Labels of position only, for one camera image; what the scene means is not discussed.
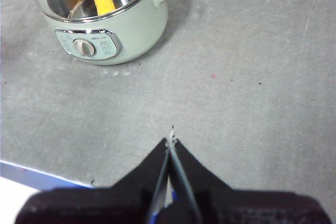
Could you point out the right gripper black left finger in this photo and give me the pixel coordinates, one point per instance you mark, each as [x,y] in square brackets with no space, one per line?
[105,205]

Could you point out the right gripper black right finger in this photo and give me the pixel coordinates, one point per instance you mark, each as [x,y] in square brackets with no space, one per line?
[249,208]

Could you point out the pale green electric cooking pot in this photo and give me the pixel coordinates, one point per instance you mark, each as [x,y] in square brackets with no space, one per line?
[141,35]

